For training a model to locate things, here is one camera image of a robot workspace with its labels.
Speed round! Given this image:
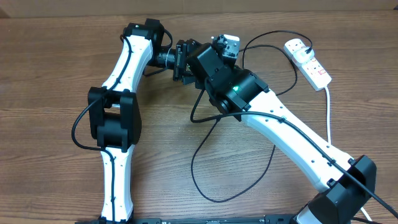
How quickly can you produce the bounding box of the white power strip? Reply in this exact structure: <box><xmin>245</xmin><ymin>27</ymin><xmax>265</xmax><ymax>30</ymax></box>
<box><xmin>284</xmin><ymin>39</ymin><xmax>332</xmax><ymax>91</ymax></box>

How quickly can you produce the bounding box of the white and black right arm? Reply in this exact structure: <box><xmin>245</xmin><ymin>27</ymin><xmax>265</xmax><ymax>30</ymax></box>
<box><xmin>187</xmin><ymin>36</ymin><xmax>377</xmax><ymax>223</ymax></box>

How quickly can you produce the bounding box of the black USB charging cable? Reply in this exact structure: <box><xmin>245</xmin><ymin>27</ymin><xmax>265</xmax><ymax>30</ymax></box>
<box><xmin>190</xmin><ymin>30</ymin><xmax>313</xmax><ymax>203</ymax></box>

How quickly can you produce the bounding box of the white charger plug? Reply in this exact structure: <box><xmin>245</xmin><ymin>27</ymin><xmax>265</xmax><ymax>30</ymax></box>
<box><xmin>293</xmin><ymin>47</ymin><xmax>315</xmax><ymax>64</ymax></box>

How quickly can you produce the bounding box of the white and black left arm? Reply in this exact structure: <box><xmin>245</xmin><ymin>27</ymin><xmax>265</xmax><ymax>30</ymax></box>
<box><xmin>88</xmin><ymin>19</ymin><xmax>200</xmax><ymax>223</ymax></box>

